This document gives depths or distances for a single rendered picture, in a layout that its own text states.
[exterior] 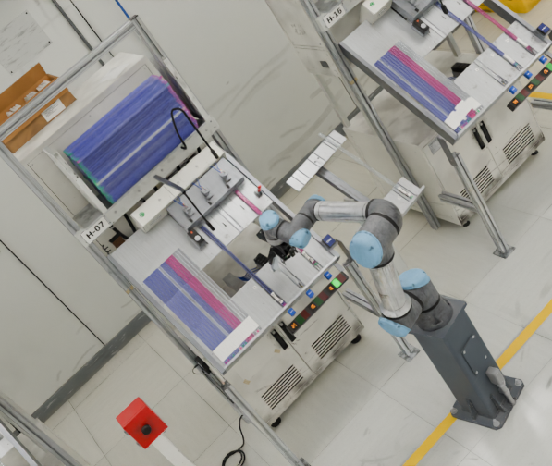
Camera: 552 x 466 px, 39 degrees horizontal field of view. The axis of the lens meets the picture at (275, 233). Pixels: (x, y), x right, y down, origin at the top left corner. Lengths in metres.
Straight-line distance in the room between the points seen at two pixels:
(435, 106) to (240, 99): 1.85
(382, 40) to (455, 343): 1.51
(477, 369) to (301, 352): 0.95
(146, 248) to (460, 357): 1.38
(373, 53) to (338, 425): 1.74
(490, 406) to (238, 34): 2.89
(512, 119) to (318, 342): 1.55
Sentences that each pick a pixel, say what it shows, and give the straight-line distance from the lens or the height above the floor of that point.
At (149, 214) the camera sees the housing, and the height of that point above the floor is 1.25.
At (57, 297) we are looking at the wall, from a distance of 4.99.
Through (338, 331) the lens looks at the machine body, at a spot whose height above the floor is 0.17.
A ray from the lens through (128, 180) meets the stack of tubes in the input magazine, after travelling 3.29.
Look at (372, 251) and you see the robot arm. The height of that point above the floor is 1.14.
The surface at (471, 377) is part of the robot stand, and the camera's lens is 3.18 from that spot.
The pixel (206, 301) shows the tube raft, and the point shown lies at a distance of 3.27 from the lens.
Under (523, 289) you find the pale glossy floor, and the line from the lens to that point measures 3.79.
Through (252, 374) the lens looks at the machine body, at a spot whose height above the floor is 0.36.
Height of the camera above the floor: 2.61
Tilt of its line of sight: 31 degrees down
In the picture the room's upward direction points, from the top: 36 degrees counter-clockwise
